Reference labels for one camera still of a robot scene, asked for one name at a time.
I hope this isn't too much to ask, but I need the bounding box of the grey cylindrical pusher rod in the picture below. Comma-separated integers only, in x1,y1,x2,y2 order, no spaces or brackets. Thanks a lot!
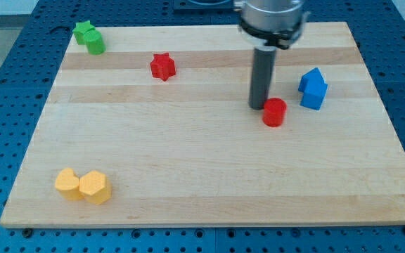
248,46,277,110

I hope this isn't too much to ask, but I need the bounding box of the red cylinder block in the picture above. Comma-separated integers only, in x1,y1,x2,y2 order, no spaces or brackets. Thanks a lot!
262,98,287,127

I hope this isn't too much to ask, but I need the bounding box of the blue cube block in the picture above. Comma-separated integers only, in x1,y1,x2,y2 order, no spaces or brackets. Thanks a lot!
299,82,328,110

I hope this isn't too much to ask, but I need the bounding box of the blue triangle block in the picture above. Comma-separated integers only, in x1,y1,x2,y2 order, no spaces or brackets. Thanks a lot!
298,67,325,92

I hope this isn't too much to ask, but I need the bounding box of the red star block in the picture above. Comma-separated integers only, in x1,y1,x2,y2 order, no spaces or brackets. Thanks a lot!
150,53,176,82

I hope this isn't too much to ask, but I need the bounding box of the wooden board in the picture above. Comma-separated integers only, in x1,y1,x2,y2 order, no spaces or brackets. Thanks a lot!
0,22,405,228

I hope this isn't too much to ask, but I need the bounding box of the green cylinder block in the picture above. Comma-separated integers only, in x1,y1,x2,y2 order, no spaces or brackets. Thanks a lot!
84,30,105,55

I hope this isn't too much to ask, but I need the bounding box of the green star block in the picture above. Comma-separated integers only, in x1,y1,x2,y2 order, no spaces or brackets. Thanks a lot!
72,20,95,45

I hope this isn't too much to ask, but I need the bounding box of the yellow hexagon block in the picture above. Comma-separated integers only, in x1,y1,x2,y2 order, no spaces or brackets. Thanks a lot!
79,170,112,205

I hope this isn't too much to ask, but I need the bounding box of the yellow heart block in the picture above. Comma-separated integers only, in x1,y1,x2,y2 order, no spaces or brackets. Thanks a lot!
54,167,84,201

